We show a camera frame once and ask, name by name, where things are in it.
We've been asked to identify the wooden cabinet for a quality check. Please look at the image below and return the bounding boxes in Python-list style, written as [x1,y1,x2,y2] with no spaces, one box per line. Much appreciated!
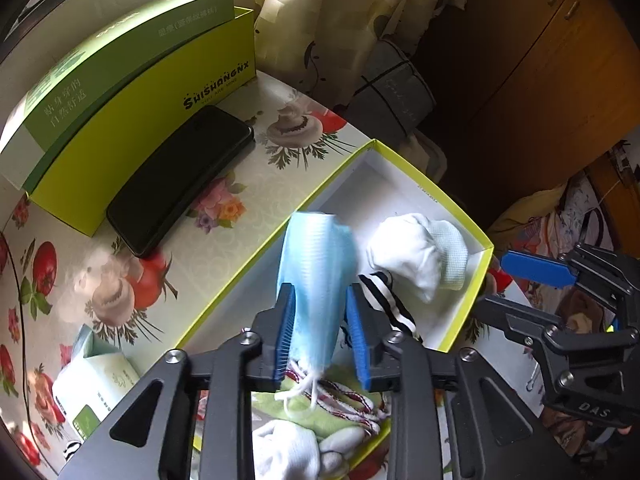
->
[469,0,639,204]

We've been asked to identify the black power cable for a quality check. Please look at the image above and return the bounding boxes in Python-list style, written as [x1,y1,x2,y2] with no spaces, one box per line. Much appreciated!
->
[0,228,47,461]

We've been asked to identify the beige patterned curtain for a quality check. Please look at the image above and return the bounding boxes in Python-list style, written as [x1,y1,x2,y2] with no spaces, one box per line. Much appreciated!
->
[254,0,466,107]

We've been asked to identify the grey white sock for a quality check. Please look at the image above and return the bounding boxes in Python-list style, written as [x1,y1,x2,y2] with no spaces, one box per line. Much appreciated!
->
[252,419,368,480]

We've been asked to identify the blue face mask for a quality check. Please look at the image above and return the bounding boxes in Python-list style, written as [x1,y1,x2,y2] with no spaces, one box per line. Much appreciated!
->
[273,210,360,416]

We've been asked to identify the wet wipes pack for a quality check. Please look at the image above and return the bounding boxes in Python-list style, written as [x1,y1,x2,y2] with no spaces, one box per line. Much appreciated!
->
[52,325,139,442]

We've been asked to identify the green cloth with beaded trim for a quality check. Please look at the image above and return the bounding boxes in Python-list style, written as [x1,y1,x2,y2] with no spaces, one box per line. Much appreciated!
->
[252,361,390,438]

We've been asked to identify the floral tablecloth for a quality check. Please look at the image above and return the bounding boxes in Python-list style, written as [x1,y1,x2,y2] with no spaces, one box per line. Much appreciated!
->
[0,69,547,480]

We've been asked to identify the white ribbed sock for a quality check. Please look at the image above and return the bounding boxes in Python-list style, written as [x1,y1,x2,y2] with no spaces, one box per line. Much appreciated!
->
[364,214,469,302]

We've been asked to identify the yellow-green shoe box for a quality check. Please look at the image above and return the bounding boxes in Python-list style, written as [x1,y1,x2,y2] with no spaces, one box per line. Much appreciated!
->
[27,6,256,236]

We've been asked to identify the green white carton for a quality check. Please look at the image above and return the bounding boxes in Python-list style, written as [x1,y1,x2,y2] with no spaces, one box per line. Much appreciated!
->
[1,0,234,193]

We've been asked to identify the black smartphone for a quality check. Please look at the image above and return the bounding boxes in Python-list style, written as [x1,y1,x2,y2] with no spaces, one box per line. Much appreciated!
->
[106,105,254,257]

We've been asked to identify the black white striped sock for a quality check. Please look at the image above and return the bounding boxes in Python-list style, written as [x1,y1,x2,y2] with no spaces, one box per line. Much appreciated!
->
[358,270,423,344]

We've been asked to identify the grey plaid cushion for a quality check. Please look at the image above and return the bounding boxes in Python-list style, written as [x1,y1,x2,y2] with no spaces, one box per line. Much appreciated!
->
[342,39,435,150]

